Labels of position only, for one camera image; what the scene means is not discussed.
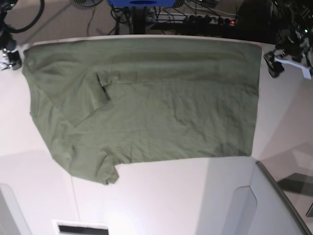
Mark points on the green t-shirt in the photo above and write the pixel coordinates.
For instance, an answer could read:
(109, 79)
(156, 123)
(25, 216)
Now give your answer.
(101, 103)

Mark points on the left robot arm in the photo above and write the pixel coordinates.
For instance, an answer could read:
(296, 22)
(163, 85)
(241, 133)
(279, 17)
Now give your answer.
(295, 46)

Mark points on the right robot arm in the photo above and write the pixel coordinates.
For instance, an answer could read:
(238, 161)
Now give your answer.
(13, 22)

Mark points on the black power strip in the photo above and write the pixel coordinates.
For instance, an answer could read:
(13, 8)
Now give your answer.
(207, 19)

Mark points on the blue box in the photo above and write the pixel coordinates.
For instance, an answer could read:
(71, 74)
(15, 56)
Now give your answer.
(142, 3)

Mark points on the black table leg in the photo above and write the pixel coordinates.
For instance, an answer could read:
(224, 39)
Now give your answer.
(139, 15)

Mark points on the white slotted plate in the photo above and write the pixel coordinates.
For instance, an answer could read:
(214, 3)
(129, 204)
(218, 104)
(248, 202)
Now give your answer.
(63, 227)

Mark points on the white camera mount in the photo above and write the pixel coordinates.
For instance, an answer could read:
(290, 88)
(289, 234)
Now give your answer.
(6, 63)
(305, 69)

